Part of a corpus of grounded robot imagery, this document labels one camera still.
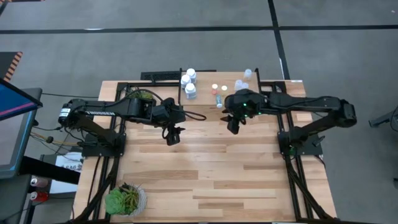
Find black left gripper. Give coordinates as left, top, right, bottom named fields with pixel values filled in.
left=152, top=98, right=187, bottom=147

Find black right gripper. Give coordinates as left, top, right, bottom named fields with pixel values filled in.
left=220, top=88, right=271, bottom=136

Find wooden shelf black metal legs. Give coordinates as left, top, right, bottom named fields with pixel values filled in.
left=177, top=67, right=264, bottom=118

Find small succulent dark pot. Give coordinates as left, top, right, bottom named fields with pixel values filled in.
left=127, top=88, right=155, bottom=101

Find black power strip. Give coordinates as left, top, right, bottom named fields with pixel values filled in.
left=140, top=70, right=217, bottom=81

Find large succulent white pot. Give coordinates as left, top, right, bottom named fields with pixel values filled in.
left=104, top=183, right=147, bottom=217

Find white printed paper box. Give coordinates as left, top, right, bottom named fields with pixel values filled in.
left=55, top=151, right=84, bottom=174

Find black beam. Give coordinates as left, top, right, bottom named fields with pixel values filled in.
left=19, top=155, right=81, bottom=185

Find silver can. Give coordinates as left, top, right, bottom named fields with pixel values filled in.
left=30, top=176, right=50, bottom=187

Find red can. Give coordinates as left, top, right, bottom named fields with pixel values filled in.
left=30, top=191, right=50, bottom=202

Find grey chair base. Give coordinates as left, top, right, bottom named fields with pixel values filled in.
left=369, top=107, right=398, bottom=128

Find blue screen monitor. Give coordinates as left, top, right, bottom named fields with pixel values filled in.
left=0, top=77, right=44, bottom=180

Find grey cart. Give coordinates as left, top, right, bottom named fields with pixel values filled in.
left=0, top=174, right=32, bottom=224

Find hazard striped floor mat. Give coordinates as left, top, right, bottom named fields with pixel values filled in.
left=0, top=51, right=24, bottom=82

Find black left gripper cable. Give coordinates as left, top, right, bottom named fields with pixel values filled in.
left=183, top=110, right=207, bottom=121

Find black metal table frame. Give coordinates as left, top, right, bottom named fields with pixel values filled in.
left=73, top=81, right=340, bottom=223

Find beige cable bundle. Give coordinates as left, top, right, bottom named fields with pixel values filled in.
left=30, top=130, right=82, bottom=147

